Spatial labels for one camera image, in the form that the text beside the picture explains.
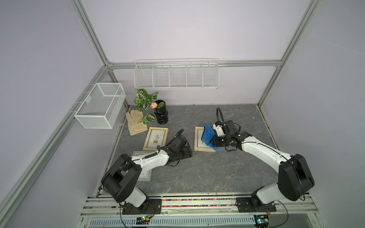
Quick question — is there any cream work glove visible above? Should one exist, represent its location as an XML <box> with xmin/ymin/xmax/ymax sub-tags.
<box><xmin>126</xmin><ymin>110</ymin><xmax>148</xmax><ymax>136</ymax></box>

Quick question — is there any blue microfiber cloth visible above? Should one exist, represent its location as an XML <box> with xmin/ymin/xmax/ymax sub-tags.
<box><xmin>202</xmin><ymin>124</ymin><xmax>219</xmax><ymax>151</ymax></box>

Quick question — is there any white wire basket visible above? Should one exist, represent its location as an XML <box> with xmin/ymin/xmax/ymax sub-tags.
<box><xmin>74</xmin><ymin>83</ymin><xmax>125</xmax><ymax>129</ymax></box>

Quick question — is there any glossy black vase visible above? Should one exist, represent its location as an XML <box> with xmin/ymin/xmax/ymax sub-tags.
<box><xmin>154</xmin><ymin>100</ymin><xmax>168</xmax><ymax>124</ymax></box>

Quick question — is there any green artificial plant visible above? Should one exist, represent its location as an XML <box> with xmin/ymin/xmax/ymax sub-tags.
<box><xmin>134</xmin><ymin>88</ymin><xmax>165</xmax><ymax>125</ymax></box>

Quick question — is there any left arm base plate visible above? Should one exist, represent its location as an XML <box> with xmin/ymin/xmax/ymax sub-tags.
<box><xmin>122</xmin><ymin>198</ymin><xmax>162</xmax><ymax>215</ymax></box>

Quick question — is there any gold frame with plant print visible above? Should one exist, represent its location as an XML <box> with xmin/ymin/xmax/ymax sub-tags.
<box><xmin>143</xmin><ymin>127</ymin><xmax>169</xmax><ymax>151</ymax></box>

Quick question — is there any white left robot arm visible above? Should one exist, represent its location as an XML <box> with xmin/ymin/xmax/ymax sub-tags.
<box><xmin>101</xmin><ymin>135</ymin><xmax>193</xmax><ymax>211</ymax></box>

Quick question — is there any gold frame with deer print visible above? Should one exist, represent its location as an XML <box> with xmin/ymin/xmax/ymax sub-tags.
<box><xmin>194</xmin><ymin>126</ymin><xmax>215</xmax><ymax>153</ymax></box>

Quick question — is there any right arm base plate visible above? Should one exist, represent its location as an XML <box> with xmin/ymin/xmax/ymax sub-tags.
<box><xmin>235</xmin><ymin>197</ymin><xmax>277</xmax><ymax>213</ymax></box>

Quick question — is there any green picture frame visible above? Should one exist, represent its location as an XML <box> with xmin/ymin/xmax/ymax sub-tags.
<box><xmin>132</xmin><ymin>151</ymin><xmax>152</xmax><ymax>182</ymax></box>

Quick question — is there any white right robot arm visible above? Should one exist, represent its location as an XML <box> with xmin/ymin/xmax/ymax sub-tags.
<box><xmin>210</xmin><ymin>121</ymin><xmax>315</xmax><ymax>208</ymax></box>

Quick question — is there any white wire wall shelf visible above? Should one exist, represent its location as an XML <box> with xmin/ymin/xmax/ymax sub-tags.
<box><xmin>134</xmin><ymin>59</ymin><xmax>220</xmax><ymax>89</ymax></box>

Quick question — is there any aluminium rail base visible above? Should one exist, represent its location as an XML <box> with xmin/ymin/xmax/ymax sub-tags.
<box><xmin>76</xmin><ymin>192</ymin><xmax>326</xmax><ymax>228</ymax></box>

